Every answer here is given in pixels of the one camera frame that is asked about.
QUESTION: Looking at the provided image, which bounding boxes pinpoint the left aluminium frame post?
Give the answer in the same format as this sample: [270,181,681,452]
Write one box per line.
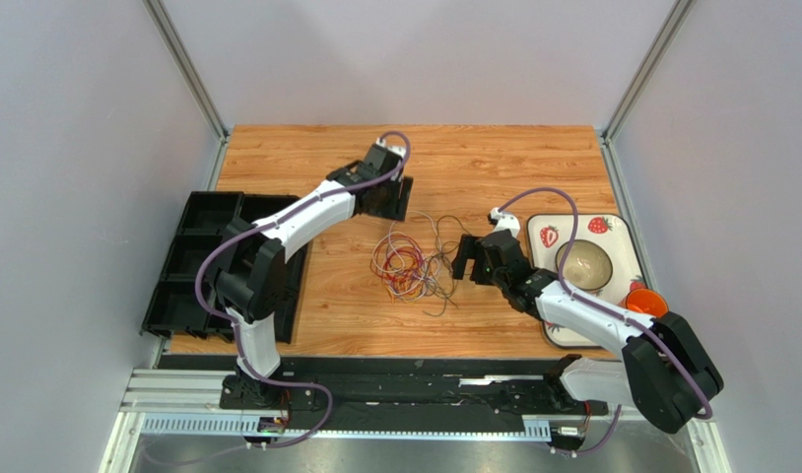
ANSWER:
[143,0,230,142]

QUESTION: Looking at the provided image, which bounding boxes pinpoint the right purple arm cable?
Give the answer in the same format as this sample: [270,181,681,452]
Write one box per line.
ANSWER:
[497,186,714,458]

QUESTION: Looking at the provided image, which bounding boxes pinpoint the beige ceramic bowl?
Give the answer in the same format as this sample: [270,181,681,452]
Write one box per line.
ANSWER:
[563,239,614,292]

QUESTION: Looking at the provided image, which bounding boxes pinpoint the yellow wire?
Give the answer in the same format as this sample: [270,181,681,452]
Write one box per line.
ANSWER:
[386,267,432,304]

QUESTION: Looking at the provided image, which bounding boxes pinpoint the white slotted cable duct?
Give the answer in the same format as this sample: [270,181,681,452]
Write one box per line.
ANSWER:
[138,413,553,442]

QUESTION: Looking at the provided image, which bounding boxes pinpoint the strawberry pattern white tray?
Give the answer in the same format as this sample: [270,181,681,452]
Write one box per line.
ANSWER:
[526,214,646,350]

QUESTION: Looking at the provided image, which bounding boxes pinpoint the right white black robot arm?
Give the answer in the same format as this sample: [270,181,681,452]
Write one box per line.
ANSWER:
[452,231,724,434]

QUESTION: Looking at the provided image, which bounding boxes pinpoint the aluminium frame post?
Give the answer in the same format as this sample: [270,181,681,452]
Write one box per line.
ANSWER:
[143,0,230,142]
[601,0,697,142]

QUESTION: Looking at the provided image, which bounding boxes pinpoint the orange plastic cup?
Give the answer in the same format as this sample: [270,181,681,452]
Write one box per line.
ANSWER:
[622,288,669,317]

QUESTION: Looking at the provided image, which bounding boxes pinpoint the right aluminium frame post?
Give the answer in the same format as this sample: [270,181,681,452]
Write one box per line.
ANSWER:
[601,0,697,142]

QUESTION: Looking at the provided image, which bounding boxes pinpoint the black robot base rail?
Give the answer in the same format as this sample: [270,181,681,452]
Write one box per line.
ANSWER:
[157,355,613,433]

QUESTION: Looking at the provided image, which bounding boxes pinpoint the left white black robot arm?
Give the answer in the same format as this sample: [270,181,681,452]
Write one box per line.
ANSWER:
[194,137,414,388]

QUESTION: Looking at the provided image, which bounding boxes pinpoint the black compartment organizer tray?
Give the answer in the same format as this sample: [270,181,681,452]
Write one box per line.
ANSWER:
[140,190,310,345]

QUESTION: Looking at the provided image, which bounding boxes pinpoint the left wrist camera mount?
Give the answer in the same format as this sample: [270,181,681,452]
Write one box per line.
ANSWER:
[375,137,407,158]

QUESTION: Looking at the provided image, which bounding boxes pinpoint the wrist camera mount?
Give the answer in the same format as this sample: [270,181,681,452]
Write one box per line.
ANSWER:
[488,207,521,237]
[375,137,407,158]

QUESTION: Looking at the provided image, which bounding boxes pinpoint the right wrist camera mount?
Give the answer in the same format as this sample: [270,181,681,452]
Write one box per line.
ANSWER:
[488,207,521,237]

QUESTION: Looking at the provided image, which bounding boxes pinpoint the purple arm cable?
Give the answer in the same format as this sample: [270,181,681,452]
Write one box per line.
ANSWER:
[497,186,714,458]
[194,131,413,450]

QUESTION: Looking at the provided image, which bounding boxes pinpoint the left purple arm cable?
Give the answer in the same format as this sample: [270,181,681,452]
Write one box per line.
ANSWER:
[194,131,413,450]

